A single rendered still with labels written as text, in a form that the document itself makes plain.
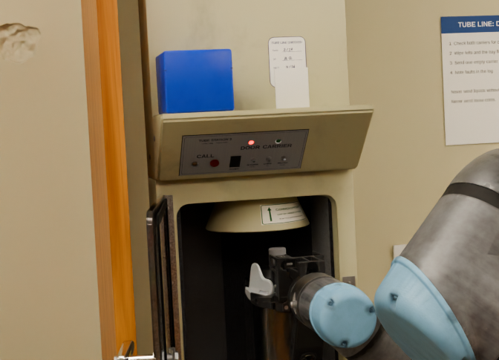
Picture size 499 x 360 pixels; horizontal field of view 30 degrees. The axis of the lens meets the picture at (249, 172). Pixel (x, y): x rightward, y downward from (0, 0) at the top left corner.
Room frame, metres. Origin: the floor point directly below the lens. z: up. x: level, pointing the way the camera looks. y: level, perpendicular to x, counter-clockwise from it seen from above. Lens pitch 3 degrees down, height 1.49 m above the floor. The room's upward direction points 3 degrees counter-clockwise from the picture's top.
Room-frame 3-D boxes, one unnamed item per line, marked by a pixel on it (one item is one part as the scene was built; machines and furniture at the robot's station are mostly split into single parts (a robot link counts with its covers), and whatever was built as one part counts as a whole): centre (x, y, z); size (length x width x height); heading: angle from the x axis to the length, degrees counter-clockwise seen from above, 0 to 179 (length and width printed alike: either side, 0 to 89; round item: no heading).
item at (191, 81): (1.39, 0.08, 1.56); 0.10 x 0.10 x 0.09; 12
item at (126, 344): (1.19, 0.16, 1.20); 0.10 x 0.05 x 0.03; 2
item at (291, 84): (1.42, -0.07, 1.54); 0.05 x 0.05 x 0.06; 88
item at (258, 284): (1.42, 0.00, 1.25); 0.09 x 0.03 x 0.06; 36
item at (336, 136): (1.41, -0.02, 1.46); 0.32 x 0.11 x 0.10; 102
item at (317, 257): (1.34, -0.07, 1.25); 0.12 x 0.08 x 0.09; 12
